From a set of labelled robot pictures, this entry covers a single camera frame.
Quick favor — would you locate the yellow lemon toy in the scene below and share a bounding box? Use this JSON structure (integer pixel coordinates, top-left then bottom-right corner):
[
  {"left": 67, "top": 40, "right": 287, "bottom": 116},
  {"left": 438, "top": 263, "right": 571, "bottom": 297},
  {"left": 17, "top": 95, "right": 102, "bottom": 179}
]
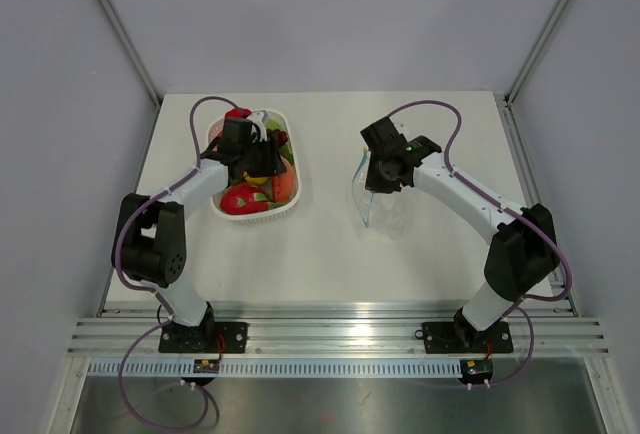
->
[{"left": 243, "top": 173, "right": 270, "bottom": 186}]

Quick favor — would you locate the right small circuit board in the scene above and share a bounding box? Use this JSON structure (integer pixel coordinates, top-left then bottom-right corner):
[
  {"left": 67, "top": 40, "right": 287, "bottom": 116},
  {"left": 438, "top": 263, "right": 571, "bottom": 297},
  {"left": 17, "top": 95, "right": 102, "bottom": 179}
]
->
[{"left": 461, "top": 359, "right": 494, "bottom": 378}]

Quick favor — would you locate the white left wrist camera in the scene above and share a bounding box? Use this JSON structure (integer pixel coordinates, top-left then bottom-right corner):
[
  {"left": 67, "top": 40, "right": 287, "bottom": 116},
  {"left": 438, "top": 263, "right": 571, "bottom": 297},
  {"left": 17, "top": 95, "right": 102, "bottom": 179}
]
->
[{"left": 248, "top": 110, "right": 269, "bottom": 140}]

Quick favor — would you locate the red bell pepper toy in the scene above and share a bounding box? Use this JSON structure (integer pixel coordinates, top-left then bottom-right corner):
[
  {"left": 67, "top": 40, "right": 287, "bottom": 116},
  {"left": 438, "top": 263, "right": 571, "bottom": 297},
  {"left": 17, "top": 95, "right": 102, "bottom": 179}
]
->
[{"left": 224, "top": 107, "right": 252, "bottom": 119}]

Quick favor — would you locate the left small circuit board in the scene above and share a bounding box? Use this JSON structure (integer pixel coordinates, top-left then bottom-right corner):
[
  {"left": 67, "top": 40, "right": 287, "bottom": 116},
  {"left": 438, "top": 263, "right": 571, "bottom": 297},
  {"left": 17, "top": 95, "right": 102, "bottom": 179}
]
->
[{"left": 193, "top": 359, "right": 220, "bottom": 374}]

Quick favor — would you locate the small circuit board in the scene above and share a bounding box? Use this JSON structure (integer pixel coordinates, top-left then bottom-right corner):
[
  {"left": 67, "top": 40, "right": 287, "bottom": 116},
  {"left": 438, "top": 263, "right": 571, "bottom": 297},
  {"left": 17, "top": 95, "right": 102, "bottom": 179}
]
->
[
  {"left": 461, "top": 359, "right": 494, "bottom": 378},
  {"left": 193, "top": 359, "right": 220, "bottom": 374}
]

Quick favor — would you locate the aluminium rail frame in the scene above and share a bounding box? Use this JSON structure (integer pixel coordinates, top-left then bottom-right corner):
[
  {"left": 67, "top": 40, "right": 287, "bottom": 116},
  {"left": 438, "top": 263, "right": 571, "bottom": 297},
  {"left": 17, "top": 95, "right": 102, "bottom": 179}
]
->
[{"left": 67, "top": 301, "right": 610, "bottom": 359}]

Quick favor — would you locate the red dragon fruit toy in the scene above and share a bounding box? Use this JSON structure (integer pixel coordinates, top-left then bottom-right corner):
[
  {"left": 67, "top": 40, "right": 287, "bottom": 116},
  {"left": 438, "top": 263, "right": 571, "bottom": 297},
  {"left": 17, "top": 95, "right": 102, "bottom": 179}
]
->
[{"left": 220, "top": 183, "right": 276, "bottom": 216}]

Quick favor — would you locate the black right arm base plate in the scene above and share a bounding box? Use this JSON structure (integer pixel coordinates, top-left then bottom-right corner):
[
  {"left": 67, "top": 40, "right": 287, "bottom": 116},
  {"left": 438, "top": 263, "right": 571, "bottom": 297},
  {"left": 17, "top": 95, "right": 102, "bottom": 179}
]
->
[{"left": 414, "top": 321, "right": 514, "bottom": 355}]

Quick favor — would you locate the white slotted cable duct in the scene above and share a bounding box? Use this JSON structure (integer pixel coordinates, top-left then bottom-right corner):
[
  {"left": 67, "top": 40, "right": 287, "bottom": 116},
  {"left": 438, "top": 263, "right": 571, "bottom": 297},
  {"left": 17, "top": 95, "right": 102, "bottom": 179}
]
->
[{"left": 88, "top": 358, "right": 466, "bottom": 379}]

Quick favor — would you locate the red watermelon slice toy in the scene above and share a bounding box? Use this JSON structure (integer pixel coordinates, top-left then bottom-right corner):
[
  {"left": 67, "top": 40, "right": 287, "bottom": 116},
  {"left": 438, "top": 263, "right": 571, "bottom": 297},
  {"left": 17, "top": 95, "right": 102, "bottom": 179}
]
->
[{"left": 272, "top": 159, "right": 296, "bottom": 204}]

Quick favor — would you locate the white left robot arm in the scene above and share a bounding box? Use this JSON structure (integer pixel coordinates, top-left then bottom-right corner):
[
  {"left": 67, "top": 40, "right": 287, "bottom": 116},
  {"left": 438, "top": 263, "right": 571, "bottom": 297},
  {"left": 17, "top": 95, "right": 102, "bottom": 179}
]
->
[{"left": 111, "top": 110, "right": 285, "bottom": 352}]

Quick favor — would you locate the clear zip bag blue zipper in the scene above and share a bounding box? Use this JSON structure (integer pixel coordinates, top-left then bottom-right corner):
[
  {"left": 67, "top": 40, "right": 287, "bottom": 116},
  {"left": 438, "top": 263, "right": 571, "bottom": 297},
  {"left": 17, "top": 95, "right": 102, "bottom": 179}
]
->
[{"left": 351, "top": 148, "right": 414, "bottom": 240}]

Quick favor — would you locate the white perforated plastic basket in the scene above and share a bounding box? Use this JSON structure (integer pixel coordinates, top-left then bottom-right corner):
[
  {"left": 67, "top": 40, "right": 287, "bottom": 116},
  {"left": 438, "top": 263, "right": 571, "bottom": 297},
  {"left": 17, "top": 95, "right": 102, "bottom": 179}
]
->
[{"left": 209, "top": 109, "right": 301, "bottom": 225}]

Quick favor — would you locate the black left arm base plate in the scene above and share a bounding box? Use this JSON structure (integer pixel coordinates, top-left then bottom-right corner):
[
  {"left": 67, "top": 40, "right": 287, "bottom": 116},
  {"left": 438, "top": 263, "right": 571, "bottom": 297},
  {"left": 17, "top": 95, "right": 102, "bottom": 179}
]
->
[{"left": 158, "top": 321, "right": 249, "bottom": 354}]

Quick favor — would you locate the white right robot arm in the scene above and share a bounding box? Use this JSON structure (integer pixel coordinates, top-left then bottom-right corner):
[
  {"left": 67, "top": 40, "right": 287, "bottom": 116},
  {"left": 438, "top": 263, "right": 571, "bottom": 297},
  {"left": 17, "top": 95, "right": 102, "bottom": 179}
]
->
[{"left": 361, "top": 117, "right": 560, "bottom": 350}]

